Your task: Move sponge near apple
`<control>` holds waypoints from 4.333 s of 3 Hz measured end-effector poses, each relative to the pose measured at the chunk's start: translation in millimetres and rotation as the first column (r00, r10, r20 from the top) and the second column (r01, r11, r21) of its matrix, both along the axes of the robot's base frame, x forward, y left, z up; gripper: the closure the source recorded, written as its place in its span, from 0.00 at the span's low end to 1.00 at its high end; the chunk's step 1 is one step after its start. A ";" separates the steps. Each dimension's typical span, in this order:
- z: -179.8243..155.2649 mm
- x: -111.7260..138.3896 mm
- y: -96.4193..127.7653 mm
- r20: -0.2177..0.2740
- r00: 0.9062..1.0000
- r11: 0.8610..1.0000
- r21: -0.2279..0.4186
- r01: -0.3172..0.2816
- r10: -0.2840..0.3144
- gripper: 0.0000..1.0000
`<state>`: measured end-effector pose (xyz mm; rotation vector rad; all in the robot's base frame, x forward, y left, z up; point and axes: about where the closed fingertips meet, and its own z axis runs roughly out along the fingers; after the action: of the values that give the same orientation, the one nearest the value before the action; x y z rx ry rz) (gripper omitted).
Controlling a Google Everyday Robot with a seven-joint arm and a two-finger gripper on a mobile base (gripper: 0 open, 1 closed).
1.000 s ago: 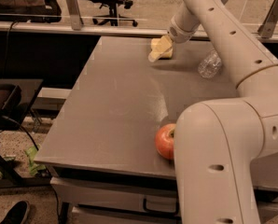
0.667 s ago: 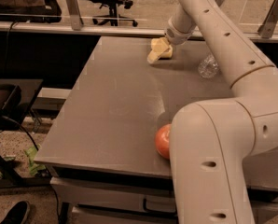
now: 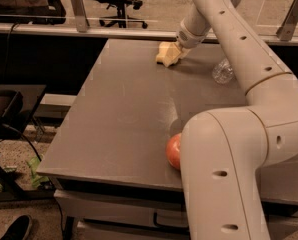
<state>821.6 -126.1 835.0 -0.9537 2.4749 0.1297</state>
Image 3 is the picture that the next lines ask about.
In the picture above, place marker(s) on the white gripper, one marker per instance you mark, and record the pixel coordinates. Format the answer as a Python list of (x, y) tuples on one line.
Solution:
[(188, 39)]

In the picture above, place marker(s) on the yellow sponge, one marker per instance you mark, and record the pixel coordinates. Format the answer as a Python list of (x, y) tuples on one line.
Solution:
[(163, 53)]

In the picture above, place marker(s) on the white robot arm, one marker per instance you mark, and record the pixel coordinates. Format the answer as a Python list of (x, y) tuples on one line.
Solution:
[(222, 149)]

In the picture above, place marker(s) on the red apple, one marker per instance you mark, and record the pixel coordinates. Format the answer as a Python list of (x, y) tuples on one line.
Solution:
[(173, 151)]

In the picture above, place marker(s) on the clear plastic water bottle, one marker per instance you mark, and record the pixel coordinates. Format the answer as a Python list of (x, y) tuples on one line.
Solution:
[(223, 73)]

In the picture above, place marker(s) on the dark desk with clutter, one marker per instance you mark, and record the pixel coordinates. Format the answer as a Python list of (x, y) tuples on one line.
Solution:
[(45, 12)]

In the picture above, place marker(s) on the grey drawer cabinet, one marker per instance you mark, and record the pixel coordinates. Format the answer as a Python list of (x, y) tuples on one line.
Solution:
[(128, 207)]

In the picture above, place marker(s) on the green crumpled wrapper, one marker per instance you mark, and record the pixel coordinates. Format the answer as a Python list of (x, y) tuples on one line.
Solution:
[(37, 181)]

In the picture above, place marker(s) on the black shoe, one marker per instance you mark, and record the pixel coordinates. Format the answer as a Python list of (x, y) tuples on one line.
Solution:
[(19, 229)]

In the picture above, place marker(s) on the grey metal post left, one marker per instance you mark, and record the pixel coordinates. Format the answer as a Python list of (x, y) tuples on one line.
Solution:
[(82, 23)]

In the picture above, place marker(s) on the grey metal post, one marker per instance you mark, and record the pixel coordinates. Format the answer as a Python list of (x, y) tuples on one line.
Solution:
[(286, 30), (82, 23)]

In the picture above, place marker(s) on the grey metal post right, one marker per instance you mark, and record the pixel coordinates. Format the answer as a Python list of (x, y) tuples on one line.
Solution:
[(286, 30)]

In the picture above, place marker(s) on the black drawer handle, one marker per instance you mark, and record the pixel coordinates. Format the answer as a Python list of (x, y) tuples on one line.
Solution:
[(171, 220)]

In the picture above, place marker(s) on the grey metal rail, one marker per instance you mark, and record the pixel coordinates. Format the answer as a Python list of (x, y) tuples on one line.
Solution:
[(122, 33)]

